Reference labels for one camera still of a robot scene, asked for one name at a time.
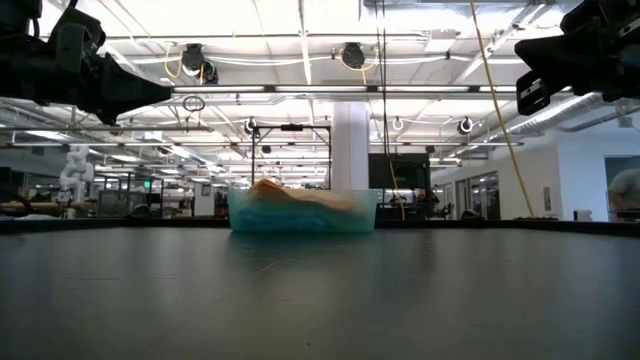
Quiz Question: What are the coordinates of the black hanging cable loop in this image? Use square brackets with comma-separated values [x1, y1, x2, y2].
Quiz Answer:
[181, 94, 207, 113]

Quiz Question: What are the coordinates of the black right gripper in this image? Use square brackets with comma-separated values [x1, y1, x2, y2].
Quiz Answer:
[514, 19, 640, 103]

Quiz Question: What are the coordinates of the black ceiling cable reel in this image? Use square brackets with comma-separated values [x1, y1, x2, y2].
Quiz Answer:
[179, 41, 220, 85]
[339, 41, 367, 70]

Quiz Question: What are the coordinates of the black metal rig frame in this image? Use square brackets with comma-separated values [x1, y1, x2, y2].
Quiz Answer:
[248, 122, 334, 192]

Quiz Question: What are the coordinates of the thin yellow hanging cord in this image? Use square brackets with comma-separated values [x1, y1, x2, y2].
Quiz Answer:
[380, 29, 406, 220]

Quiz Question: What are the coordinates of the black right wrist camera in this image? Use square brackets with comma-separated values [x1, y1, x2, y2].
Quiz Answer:
[515, 69, 552, 117]

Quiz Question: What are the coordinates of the white robot figure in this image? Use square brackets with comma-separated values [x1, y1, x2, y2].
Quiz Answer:
[58, 144, 96, 204]

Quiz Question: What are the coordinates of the orange microfiber towel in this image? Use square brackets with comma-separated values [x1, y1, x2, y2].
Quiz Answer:
[248, 178, 359, 212]

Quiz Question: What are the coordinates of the teal plastic bin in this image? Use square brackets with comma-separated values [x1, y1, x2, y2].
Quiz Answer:
[227, 187, 382, 234]

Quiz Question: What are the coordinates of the white building pillar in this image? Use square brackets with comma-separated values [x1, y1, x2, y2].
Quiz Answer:
[330, 101, 372, 192]

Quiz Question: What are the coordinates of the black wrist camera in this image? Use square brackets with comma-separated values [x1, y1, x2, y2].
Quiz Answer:
[47, 6, 107, 74]
[515, 69, 552, 117]

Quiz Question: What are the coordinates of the black table frame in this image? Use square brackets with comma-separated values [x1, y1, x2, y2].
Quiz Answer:
[0, 214, 640, 238]

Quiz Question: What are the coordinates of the yellow extension cord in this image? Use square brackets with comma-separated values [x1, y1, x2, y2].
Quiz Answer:
[468, 0, 535, 218]

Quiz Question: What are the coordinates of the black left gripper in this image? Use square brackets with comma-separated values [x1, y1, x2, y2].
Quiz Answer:
[0, 34, 174, 127]

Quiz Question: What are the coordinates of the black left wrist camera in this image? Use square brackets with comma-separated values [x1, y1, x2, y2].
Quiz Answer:
[47, 6, 107, 74]

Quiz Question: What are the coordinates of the black monitor screen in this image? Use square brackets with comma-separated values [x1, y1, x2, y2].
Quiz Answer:
[368, 151, 432, 190]

